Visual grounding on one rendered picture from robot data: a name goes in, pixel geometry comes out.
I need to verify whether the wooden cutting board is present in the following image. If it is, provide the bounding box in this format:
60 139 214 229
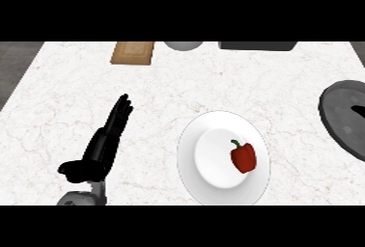
109 41 156 67

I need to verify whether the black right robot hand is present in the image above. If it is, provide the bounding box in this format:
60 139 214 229
350 104 365 120

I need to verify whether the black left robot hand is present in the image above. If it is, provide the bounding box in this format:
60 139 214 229
57 93 136 184

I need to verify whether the grey round bowl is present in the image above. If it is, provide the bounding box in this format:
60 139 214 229
162 41 205 52

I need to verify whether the white plate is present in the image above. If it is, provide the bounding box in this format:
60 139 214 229
177 110 272 206

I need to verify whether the dark grey appliance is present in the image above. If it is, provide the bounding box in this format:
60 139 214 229
217 41 300 52

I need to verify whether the red bell pepper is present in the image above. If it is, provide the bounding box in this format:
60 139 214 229
229 139 258 175

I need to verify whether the dark grey pan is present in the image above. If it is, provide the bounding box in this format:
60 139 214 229
318 79 365 161

